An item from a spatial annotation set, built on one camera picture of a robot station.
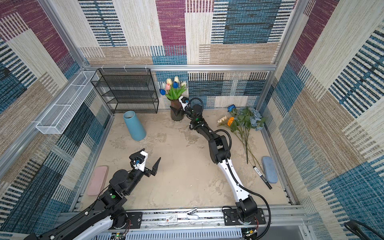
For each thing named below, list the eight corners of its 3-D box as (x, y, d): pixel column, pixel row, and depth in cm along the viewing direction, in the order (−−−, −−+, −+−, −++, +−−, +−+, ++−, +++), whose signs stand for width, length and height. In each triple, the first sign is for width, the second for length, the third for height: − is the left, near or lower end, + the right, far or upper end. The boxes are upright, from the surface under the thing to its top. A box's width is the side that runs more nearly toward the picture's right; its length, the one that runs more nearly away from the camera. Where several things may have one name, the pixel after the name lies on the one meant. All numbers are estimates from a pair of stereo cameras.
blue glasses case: (267, 183, 86) (268, 181, 84) (259, 158, 96) (260, 156, 94) (277, 183, 86) (279, 181, 84) (269, 157, 96) (270, 156, 94)
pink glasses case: (89, 196, 83) (85, 194, 81) (97, 168, 93) (94, 166, 91) (101, 195, 84) (98, 193, 81) (108, 167, 94) (106, 165, 91)
